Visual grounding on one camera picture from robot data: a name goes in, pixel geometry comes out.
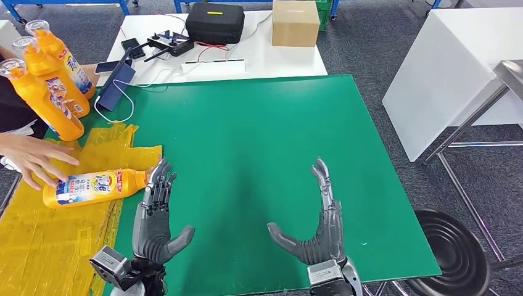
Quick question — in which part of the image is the black smartphone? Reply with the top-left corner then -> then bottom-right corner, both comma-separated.
120,38 -> 146,60

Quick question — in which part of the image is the white power strip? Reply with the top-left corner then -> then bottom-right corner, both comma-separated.
181,59 -> 247,76

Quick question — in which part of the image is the blue metal rack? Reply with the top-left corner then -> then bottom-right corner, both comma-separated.
0,0 -> 140,26

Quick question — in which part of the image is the black remote controller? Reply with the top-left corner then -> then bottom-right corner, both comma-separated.
128,30 -> 196,64

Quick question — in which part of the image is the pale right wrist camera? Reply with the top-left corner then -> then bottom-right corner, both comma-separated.
306,259 -> 353,296

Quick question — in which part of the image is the green plastic crate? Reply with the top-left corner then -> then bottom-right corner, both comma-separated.
315,0 -> 332,32

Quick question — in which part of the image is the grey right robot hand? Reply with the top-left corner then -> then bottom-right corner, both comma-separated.
267,157 -> 347,266

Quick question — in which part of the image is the orange detergent bottle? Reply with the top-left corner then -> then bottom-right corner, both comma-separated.
12,36 -> 91,119
43,168 -> 149,210
0,58 -> 85,142
24,19 -> 96,101

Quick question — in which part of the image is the yellow taped sheet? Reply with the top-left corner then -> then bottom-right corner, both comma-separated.
0,123 -> 163,296

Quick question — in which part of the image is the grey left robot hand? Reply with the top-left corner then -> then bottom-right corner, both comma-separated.
131,158 -> 196,266

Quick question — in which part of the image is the black carrying case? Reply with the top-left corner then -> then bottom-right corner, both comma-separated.
184,2 -> 246,46

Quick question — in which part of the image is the red cable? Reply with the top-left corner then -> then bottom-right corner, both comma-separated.
195,41 -> 229,63

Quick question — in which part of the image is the person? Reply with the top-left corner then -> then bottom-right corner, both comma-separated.
0,44 -> 101,192

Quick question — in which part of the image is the steel frame table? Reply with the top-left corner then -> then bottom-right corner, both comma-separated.
422,59 -> 523,271

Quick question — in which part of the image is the green table mat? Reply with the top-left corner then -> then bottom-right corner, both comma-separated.
43,75 -> 443,296

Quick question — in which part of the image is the brown cardboard box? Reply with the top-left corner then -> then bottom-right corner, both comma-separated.
271,0 -> 321,47

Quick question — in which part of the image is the white table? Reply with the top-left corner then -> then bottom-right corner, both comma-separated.
97,10 -> 329,88
0,19 -> 22,52
382,7 -> 523,163

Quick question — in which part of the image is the tablet in blue cover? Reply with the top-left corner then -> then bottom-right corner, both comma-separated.
96,48 -> 136,112

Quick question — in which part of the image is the white charging cable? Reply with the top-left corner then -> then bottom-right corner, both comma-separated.
94,68 -> 183,124

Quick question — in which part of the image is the black round stool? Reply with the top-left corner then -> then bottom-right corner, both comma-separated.
402,208 -> 492,296

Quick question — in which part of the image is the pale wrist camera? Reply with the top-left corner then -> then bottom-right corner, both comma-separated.
89,245 -> 142,292
306,259 -> 353,296

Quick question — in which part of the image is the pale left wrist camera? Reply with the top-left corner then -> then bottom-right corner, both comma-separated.
89,245 -> 142,292

